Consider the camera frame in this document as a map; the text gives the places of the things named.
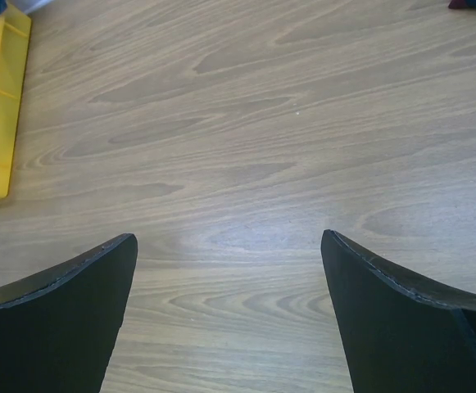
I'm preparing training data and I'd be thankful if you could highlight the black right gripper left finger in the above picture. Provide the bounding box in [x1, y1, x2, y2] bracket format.
[0, 233, 138, 392]

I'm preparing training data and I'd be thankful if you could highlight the yellow plastic tray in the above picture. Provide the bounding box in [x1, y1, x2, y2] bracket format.
[0, 3, 32, 199]

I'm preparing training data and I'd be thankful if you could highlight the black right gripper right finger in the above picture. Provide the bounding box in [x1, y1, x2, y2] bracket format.
[321, 230, 476, 392]

